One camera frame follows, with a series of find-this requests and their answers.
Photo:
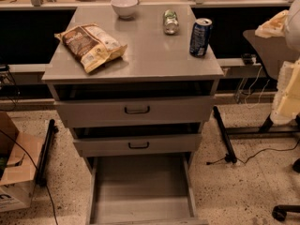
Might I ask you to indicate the black chair caster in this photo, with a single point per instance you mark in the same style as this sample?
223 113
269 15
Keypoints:
280 212

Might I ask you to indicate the black power adapter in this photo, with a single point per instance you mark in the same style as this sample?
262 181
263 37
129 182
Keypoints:
248 58

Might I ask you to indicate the blue pepsi can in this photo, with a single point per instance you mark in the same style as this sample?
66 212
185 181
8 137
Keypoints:
200 35

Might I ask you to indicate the top drawer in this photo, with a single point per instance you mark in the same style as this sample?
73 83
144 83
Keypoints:
134 111

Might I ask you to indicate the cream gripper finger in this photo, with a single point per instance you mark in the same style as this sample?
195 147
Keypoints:
286 103
273 27

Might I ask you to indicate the white bowl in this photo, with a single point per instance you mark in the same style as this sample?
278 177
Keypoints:
125 9

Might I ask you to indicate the middle drawer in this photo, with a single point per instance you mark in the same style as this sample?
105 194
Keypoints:
140 145

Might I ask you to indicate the brown chip bag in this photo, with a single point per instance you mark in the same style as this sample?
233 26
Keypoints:
91 45

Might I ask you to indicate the open bottom drawer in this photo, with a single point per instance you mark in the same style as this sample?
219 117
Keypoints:
142 190

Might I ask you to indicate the black bar left floor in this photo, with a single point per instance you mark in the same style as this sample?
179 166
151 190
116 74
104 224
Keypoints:
41 172

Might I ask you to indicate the green soda can lying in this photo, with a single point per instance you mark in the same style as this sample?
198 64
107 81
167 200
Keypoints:
170 22

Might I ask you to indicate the cardboard box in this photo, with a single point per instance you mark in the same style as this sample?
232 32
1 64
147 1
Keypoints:
20 153

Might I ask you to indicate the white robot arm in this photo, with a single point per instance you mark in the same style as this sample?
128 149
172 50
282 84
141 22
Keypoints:
292 27

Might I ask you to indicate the grey drawer cabinet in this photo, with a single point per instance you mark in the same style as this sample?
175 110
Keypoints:
154 66

